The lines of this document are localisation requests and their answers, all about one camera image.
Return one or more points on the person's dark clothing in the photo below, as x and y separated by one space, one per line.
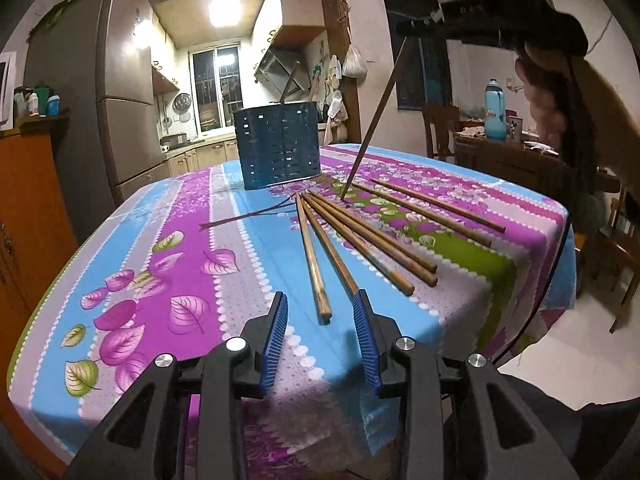
575 425

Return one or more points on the printed mug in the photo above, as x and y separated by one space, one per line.
515 129

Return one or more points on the kitchen window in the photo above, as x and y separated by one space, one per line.
216 85

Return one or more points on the blue perforated utensil holder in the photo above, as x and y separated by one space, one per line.
277 145

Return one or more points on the blue water bottle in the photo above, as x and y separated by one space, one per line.
495 110

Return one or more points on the small wall fan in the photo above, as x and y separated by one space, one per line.
182 102

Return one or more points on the silver refrigerator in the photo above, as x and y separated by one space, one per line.
100 85

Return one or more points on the orange wooden cabinet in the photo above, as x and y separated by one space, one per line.
30 220

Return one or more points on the floral striped tablecloth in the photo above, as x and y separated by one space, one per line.
165 270

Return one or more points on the bundle of wooden chopsticks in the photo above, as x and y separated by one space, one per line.
400 257

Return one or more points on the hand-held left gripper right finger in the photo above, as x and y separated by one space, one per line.
366 345

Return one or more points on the kitchen base cabinets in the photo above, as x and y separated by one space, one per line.
205 157

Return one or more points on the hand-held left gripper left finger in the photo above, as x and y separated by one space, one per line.
274 345

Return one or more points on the wooden chair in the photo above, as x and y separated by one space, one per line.
440 130
620 260

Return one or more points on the dark window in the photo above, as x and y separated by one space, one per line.
420 70

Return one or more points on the person's right hand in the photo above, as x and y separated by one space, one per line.
545 100

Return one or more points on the white plastic bag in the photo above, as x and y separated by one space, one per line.
354 62

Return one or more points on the white bottle red label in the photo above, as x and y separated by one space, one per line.
33 104

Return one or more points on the wooden side table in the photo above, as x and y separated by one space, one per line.
510 160

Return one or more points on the steel range hood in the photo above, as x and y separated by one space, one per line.
280 72

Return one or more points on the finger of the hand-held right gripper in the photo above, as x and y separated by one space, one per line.
422 25

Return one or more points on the ceiling light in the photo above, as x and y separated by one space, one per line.
225 10

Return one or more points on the white picture frame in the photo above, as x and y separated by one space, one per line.
5 90

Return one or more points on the green container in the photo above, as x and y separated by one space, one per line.
43 95

